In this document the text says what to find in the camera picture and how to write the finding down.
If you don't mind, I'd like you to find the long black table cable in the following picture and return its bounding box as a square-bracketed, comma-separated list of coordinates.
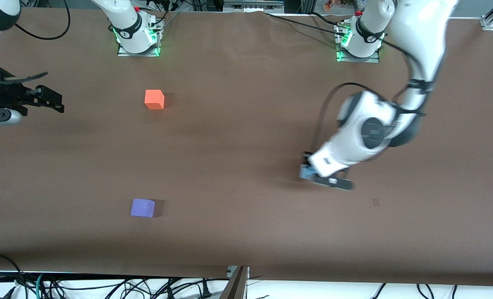
[265, 12, 349, 39]

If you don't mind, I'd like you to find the black cable with plug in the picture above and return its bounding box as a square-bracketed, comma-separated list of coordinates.
[105, 277, 214, 299]

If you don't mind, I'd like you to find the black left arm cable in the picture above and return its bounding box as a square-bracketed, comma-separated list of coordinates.
[315, 33, 434, 144]

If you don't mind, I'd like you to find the brown paper table cover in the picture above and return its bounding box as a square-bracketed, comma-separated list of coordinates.
[0, 7, 493, 287]

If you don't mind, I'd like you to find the purple foam block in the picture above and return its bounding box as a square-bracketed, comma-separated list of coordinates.
[130, 199, 156, 218]

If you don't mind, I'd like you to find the grey equipment box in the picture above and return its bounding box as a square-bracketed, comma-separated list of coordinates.
[224, 0, 285, 13]

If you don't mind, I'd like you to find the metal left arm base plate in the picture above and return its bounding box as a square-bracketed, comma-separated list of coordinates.
[336, 23, 381, 64]

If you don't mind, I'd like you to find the light blue foam block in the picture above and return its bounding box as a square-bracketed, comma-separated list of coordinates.
[299, 164, 317, 181]

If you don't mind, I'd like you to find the teal cable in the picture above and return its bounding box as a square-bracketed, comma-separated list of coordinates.
[34, 273, 49, 299]

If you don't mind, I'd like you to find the orange foam block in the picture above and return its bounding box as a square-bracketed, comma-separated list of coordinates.
[144, 89, 165, 110]

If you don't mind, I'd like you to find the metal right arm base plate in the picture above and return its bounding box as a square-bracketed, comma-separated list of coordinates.
[117, 19, 161, 57]

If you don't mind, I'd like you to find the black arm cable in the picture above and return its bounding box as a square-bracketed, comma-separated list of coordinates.
[0, 0, 71, 83]
[315, 33, 434, 144]

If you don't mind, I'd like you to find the thick black looped cable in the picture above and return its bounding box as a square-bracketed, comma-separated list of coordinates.
[0, 252, 28, 299]

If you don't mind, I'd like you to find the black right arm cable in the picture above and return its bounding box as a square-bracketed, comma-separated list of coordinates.
[0, 0, 71, 83]

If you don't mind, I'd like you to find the orange coloured clutter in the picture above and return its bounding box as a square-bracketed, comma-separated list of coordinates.
[323, 0, 365, 12]

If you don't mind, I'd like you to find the aluminium profile post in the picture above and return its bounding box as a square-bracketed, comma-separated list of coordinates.
[220, 266, 250, 299]

